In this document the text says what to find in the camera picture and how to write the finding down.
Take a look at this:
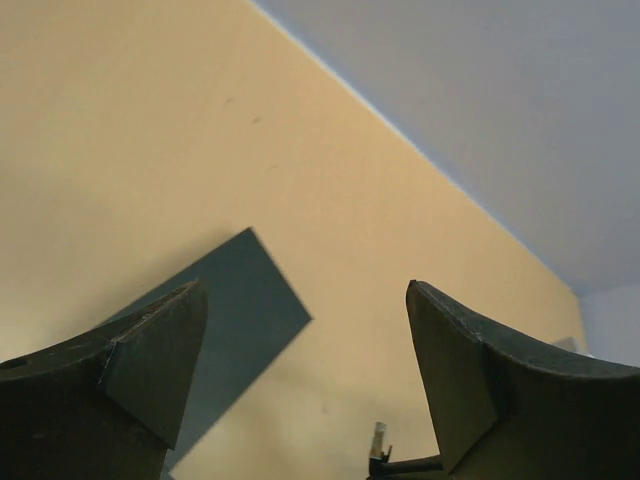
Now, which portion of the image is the black network switch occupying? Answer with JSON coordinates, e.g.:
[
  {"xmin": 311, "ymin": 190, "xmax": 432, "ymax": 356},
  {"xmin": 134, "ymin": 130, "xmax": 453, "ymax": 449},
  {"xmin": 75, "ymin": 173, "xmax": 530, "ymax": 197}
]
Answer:
[{"xmin": 116, "ymin": 228, "xmax": 311, "ymax": 479}]

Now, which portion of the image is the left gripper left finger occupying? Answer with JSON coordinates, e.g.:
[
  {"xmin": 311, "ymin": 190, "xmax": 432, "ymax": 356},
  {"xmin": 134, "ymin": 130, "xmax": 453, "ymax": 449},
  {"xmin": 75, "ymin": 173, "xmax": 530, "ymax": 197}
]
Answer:
[{"xmin": 1, "ymin": 281, "xmax": 208, "ymax": 479}]

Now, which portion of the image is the black ethernet cable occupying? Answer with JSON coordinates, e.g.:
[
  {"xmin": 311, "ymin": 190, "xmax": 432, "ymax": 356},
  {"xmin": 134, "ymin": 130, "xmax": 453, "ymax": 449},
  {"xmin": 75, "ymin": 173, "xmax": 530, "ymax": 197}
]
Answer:
[{"xmin": 367, "ymin": 421, "xmax": 444, "ymax": 480}]

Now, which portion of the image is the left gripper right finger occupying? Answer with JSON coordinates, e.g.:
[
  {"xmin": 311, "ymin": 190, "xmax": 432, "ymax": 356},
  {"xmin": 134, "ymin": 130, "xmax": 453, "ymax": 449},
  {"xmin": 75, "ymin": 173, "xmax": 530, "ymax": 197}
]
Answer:
[{"xmin": 406, "ymin": 281, "xmax": 639, "ymax": 479}]

